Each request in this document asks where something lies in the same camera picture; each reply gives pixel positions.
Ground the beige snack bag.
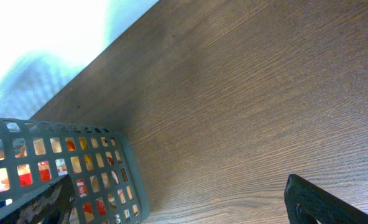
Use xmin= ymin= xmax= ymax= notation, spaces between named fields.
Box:
xmin=0 ymin=136 xmax=140 ymax=224

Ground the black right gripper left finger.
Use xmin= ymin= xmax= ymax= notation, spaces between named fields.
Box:
xmin=0 ymin=174 xmax=76 ymax=224

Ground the grey plastic basket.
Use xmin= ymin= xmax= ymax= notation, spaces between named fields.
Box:
xmin=0 ymin=116 xmax=151 ymax=224

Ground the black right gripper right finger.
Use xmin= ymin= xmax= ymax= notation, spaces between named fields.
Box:
xmin=284 ymin=174 xmax=368 ymax=224

